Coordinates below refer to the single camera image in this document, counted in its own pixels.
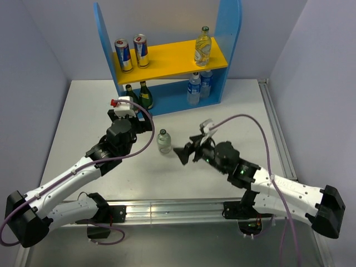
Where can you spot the aluminium rail frame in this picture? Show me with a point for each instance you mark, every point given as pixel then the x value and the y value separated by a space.
pixel 174 211

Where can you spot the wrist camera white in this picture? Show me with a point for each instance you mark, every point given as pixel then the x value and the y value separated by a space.
pixel 123 106
pixel 207 129

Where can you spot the green bottle red label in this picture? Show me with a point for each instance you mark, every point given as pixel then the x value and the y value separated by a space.
pixel 130 92

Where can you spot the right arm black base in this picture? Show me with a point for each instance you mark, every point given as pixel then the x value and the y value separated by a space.
pixel 250 221

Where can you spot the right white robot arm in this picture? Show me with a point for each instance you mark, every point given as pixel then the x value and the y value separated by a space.
pixel 321 208

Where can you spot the clear glass bottle green cap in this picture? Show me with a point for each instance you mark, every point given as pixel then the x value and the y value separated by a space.
pixel 164 141

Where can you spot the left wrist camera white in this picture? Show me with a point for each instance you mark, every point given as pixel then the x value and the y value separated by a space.
pixel 123 106

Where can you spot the blue and yellow shelf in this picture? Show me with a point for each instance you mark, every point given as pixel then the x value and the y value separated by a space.
pixel 174 59

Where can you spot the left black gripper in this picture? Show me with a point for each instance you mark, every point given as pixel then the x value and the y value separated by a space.
pixel 143 125

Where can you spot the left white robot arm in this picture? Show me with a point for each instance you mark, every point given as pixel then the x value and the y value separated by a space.
pixel 33 215

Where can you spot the green bottle yellow label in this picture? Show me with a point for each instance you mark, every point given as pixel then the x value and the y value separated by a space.
pixel 145 96

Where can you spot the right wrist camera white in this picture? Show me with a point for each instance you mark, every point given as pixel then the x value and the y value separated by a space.
pixel 207 129

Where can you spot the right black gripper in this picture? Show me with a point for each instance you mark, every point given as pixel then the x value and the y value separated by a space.
pixel 184 153

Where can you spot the plastic water bottle blue cap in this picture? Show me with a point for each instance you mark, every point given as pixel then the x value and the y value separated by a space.
pixel 193 89

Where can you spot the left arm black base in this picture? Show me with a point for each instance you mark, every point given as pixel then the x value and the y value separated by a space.
pixel 108 216

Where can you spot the red bull can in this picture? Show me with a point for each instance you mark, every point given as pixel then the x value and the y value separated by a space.
pixel 141 50
pixel 123 54

